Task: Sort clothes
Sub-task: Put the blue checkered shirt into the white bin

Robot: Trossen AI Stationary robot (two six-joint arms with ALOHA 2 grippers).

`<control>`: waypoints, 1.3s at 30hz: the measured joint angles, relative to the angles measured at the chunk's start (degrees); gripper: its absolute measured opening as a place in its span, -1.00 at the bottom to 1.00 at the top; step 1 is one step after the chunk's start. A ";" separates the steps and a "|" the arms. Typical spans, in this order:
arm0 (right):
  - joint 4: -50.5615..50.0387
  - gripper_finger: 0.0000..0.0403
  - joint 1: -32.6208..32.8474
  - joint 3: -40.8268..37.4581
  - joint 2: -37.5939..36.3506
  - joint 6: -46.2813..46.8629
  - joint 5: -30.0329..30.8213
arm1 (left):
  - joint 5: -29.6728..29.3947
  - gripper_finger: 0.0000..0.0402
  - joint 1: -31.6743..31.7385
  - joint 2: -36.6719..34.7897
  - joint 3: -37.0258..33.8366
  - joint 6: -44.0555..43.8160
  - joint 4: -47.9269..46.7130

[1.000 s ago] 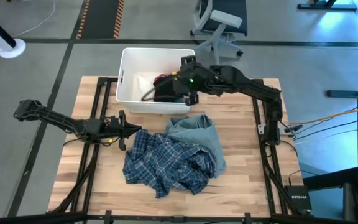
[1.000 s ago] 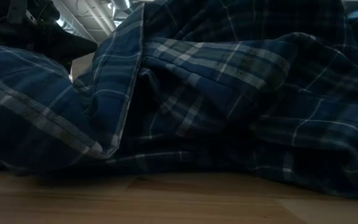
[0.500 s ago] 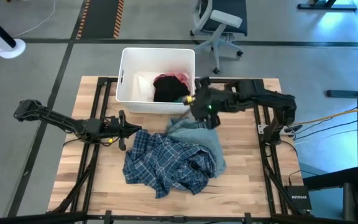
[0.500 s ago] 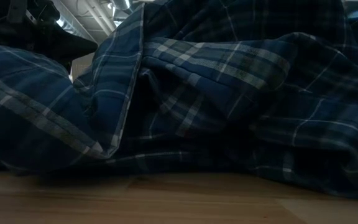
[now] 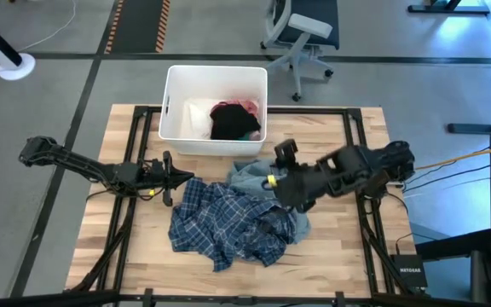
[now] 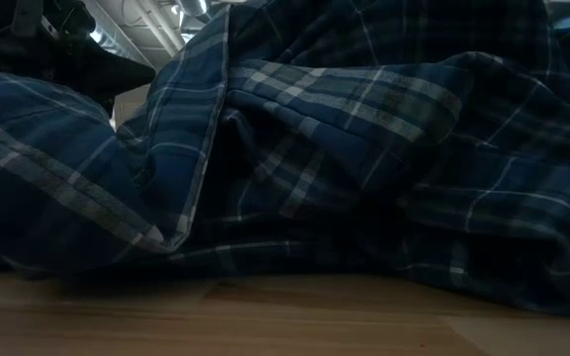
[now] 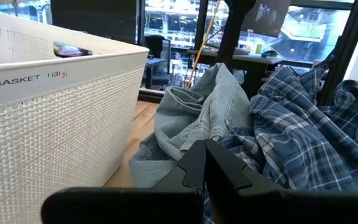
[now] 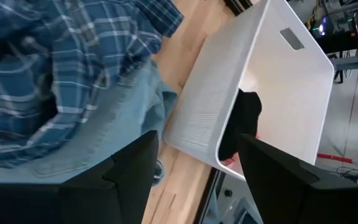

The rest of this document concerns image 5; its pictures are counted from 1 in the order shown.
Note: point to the white pole stand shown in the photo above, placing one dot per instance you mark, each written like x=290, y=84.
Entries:
x=15, y=66

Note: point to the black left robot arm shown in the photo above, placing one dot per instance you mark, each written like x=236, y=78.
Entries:
x=79, y=164

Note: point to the black desk foot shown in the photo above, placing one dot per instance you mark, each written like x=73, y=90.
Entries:
x=441, y=8

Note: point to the teal garment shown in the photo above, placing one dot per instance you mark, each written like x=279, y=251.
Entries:
x=242, y=137

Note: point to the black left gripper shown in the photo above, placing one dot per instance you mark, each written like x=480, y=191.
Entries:
x=168, y=179

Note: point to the white and navy office chair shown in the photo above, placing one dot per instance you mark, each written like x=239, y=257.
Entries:
x=309, y=25

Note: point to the black desk frame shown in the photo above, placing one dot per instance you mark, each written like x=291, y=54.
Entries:
x=450, y=247

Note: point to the white garment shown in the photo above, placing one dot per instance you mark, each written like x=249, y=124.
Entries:
x=196, y=119

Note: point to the light blue jeans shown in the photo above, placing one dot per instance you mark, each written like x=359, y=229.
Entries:
x=245, y=177

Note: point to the black garment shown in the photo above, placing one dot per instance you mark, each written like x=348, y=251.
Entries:
x=232, y=121

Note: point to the black metal table frame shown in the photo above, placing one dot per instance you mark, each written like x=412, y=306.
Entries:
x=313, y=111

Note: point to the black Netgear network switch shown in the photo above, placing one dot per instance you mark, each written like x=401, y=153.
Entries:
x=409, y=270

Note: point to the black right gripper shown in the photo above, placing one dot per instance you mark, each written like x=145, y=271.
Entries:
x=292, y=187

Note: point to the white plastic laundry bin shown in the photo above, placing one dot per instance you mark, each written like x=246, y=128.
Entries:
x=211, y=147

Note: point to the red garment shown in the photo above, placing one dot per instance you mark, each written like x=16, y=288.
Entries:
x=245, y=105

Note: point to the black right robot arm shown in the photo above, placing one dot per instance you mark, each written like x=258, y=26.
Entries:
x=356, y=166

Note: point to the blue plaid shirt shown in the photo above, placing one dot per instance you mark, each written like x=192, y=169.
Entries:
x=215, y=217

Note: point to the black hazard striped floor mat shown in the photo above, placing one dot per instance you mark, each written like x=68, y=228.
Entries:
x=136, y=25

